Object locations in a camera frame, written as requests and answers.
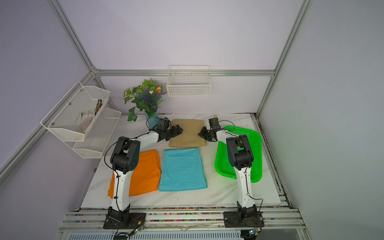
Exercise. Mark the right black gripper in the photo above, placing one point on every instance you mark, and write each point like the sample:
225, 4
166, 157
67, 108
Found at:
202, 133

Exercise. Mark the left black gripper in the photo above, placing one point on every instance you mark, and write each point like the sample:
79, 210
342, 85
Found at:
175, 133

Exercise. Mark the khaki pants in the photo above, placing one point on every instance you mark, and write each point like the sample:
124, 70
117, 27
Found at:
189, 138

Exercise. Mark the teal pants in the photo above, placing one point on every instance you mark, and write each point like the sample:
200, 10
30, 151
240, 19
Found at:
182, 171

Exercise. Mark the orange pants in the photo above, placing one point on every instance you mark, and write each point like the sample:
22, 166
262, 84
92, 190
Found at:
147, 174

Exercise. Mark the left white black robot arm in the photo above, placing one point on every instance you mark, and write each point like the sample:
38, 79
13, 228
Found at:
125, 158

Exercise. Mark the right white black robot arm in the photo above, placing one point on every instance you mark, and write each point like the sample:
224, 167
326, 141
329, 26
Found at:
240, 157

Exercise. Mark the green plastic basket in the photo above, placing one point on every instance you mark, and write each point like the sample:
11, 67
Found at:
222, 164

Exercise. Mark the teal vase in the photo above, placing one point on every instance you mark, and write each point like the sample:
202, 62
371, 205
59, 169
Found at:
152, 120

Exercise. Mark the artificial green plant bouquet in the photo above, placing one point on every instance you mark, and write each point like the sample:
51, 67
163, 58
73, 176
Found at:
146, 98

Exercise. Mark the dried twigs in shelf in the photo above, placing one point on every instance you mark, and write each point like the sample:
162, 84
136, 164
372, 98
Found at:
98, 106

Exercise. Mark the clear glove in shelf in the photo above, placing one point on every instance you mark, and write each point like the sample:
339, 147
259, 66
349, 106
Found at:
84, 120

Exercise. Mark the white two-tier mesh shelf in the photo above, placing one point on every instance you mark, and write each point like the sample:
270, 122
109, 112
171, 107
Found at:
61, 121

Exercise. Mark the white wire wall basket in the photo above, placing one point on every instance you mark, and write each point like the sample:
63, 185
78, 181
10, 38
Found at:
189, 80

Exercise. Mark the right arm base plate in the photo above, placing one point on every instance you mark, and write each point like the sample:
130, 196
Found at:
233, 220

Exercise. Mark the aluminium front rail frame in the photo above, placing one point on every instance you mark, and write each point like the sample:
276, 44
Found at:
183, 223

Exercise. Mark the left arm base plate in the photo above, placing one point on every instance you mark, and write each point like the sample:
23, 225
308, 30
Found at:
129, 221

